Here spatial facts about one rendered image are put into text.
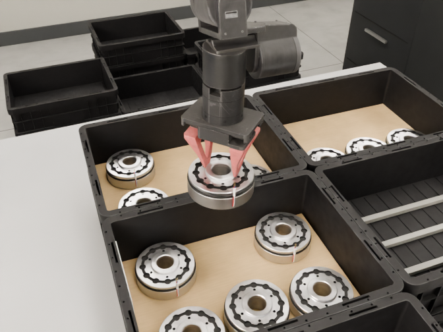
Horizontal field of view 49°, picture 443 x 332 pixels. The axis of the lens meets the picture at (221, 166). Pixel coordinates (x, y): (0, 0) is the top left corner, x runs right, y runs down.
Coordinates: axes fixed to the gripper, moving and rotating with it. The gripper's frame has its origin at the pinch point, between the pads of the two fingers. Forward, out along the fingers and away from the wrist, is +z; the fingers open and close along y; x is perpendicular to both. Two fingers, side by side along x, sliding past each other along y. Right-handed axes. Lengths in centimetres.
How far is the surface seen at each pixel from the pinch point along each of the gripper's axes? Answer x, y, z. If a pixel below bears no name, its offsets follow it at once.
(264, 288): 4.0, -10.1, 19.1
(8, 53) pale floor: -172, 243, 108
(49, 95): -76, 113, 57
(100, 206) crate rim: 5.3, 20.4, 12.5
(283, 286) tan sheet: 0.1, -12.4, 21.8
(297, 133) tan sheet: -44.9, -0.1, 21.5
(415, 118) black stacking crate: -59, -25, 18
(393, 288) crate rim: 1.4, -28.6, 11.6
